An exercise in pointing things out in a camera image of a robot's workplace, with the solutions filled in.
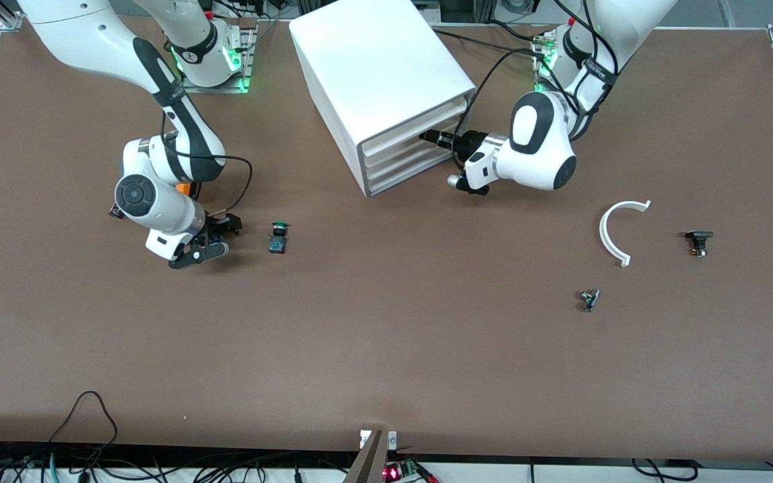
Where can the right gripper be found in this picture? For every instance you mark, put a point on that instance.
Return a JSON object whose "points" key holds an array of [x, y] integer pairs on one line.
{"points": [[216, 228]]}

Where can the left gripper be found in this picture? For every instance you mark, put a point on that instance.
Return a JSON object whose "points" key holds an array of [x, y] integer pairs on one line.
{"points": [[465, 142]]}

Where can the white plastic drawer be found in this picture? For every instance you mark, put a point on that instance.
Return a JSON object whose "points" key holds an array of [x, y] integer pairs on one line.
{"points": [[393, 137], [403, 173], [400, 155]]}

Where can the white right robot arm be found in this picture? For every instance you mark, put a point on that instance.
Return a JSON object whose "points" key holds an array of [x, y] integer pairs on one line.
{"points": [[151, 194]]}

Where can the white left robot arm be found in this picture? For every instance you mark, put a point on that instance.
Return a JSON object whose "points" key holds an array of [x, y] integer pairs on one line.
{"points": [[541, 144]]}

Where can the white drawer cabinet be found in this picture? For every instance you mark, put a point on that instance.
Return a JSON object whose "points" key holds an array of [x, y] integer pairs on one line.
{"points": [[373, 60]]}

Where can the white curved plastic part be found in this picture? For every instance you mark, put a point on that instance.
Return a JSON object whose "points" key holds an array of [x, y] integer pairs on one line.
{"points": [[605, 235]]}

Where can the circuit board with red light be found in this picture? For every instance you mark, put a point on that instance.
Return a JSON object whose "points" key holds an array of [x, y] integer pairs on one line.
{"points": [[400, 471]]}

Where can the orange button enclosure box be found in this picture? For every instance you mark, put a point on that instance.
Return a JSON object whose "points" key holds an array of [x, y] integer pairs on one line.
{"points": [[188, 190]]}

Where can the green push button switch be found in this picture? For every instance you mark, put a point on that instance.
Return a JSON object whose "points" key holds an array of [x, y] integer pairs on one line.
{"points": [[278, 238]]}

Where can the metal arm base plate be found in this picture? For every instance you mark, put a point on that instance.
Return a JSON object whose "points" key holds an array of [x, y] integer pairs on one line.
{"points": [[242, 84], [538, 60]]}

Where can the small metal knob switch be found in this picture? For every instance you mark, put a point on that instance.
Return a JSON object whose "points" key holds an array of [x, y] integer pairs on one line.
{"points": [[588, 299]]}

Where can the black push button switch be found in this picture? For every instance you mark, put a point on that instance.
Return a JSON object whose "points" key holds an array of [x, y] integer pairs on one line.
{"points": [[698, 236]]}

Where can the grey metal bracket post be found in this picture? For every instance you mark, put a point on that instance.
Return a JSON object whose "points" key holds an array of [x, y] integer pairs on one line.
{"points": [[370, 459]]}

